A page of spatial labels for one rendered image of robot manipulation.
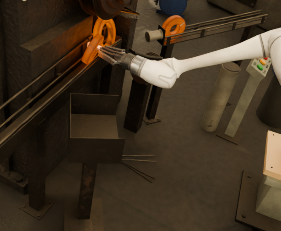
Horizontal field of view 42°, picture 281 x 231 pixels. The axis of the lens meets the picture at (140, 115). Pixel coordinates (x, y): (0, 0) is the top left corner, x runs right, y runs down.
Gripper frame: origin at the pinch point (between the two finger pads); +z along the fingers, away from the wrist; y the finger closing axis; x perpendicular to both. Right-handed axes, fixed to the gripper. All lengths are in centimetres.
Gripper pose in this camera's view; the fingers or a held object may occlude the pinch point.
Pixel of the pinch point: (94, 46)
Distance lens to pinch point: 178.2
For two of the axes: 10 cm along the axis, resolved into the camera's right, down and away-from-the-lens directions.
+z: -9.0, -4.1, 1.7
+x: 2.0, -7.2, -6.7
